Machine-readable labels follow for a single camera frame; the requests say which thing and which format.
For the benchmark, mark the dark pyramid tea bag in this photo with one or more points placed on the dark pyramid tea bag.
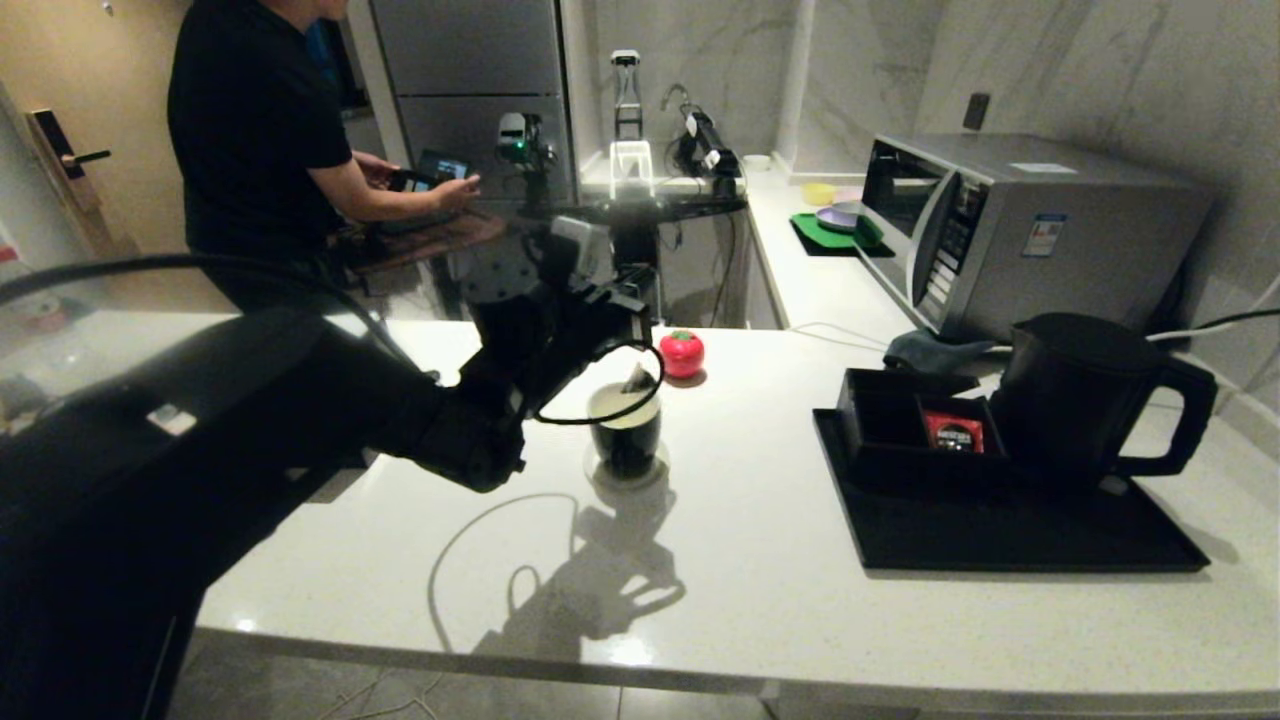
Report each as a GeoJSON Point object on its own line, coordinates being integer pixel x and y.
{"type": "Point", "coordinates": [637, 382]}

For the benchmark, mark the brown wooden desk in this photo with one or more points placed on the brown wooden desk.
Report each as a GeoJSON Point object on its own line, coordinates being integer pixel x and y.
{"type": "Point", "coordinates": [440, 238]}

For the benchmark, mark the dark grey cloth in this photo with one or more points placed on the dark grey cloth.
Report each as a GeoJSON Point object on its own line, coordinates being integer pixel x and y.
{"type": "Point", "coordinates": [935, 352]}

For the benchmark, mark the black mug white inside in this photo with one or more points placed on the black mug white inside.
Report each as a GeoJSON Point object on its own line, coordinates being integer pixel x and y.
{"type": "Point", "coordinates": [630, 445]}

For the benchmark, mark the black serving tray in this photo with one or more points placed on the black serving tray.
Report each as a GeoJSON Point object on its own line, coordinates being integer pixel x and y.
{"type": "Point", "coordinates": [1000, 540]}

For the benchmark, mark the clear plastic bottle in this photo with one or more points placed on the clear plastic bottle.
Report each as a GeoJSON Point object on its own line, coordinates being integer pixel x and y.
{"type": "Point", "coordinates": [30, 305]}

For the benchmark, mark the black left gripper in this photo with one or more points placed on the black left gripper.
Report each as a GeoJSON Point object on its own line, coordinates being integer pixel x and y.
{"type": "Point", "coordinates": [580, 325]}

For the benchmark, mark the person's right hand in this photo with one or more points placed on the person's right hand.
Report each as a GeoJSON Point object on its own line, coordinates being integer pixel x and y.
{"type": "Point", "coordinates": [456, 192]}

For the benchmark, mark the red coffee sachet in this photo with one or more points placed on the red coffee sachet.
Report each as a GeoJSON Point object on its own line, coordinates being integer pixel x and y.
{"type": "Point", "coordinates": [953, 432]}

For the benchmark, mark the red tomato shaped timer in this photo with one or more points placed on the red tomato shaped timer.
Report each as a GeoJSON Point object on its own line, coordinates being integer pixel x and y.
{"type": "Point", "coordinates": [684, 353]}

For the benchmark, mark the open laptop blue screen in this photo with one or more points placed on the open laptop blue screen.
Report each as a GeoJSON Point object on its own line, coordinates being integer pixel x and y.
{"type": "Point", "coordinates": [440, 165]}

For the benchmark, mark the person's left hand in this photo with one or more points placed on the person's left hand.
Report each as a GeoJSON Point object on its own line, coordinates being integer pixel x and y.
{"type": "Point", "coordinates": [375, 168]}

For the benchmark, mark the black electric kettle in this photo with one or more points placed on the black electric kettle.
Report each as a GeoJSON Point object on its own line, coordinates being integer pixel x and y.
{"type": "Point", "coordinates": [1080, 400]}

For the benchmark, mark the black compartment organizer box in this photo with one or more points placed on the black compartment organizer box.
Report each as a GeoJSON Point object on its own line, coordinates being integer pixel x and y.
{"type": "Point", "coordinates": [880, 430]}

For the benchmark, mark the purple bowl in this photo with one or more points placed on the purple bowl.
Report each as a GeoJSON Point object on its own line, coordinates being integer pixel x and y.
{"type": "Point", "coordinates": [840, 216]}

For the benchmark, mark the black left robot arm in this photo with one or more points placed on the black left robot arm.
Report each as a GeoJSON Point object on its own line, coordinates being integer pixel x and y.
{"type": "Point", "coordinates": [150, 470]}

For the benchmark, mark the yellow bowl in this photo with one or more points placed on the yellow bowl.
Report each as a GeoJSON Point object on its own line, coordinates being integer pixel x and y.
{"type": "Point", "coordinates": [820, 193]}

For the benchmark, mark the black round platform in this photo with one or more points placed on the black round platform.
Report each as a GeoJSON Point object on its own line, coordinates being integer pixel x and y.
{"type": "Point", "coordinates": [660, 208]}

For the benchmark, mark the silver microwave oven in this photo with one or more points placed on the silver microwave oven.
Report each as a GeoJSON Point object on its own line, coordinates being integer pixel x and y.
{"type": "Point", "coordinates": [1080, 245]}

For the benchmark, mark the glowing white frame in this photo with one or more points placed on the glowing white frame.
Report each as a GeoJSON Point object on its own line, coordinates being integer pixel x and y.
{"type": "Point", "coordinates": [633, 147]}

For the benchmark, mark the chrome kitchen faucet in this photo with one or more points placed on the chrome kitchen faucet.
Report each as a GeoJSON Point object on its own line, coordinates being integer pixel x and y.
{"type": "Point", "coordinates": [672, 98]}

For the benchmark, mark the dark wall outlet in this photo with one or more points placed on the dark wall outlet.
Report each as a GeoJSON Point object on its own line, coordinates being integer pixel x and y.
{"type": "Point", "coordinates": [978, 110]}

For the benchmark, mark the stainless steel refrigerator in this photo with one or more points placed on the stainless steel refrigerator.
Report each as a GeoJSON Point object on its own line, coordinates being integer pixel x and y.
{"type": "Point", "coordinates": [470, 50]}

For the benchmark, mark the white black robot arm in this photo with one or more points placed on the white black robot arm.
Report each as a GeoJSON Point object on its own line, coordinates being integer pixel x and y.
{"type": "Point", "coordinates": [708, 150]}

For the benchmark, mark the black robot torso column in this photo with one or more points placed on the black robot torso column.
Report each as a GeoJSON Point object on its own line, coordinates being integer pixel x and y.
{"type": "Point", "coordinates": [640, 245]}

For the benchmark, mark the grey upright robot arm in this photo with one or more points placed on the grey upright robot arm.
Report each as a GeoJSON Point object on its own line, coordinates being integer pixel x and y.
{"type": "Point", "coordinates": [628, 95]}

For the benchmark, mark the person in black shirt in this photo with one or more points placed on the person in black shirt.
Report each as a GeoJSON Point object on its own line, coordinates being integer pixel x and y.
{"type": "Point", "coordinates": [250, 150]}

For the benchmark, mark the black electronic door lock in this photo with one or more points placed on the black electronic door lock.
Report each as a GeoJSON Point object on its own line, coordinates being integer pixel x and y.
{"type": "Point", "coordinates": [60, 150]}

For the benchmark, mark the green mat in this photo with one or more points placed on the green mat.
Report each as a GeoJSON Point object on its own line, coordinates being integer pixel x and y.
{"type": "Point", "coordinates": [820, 233]}

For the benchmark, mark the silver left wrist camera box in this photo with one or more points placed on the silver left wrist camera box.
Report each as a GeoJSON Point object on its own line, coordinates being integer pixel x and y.
{"type": "Point", "coordinates": [580, 250]}

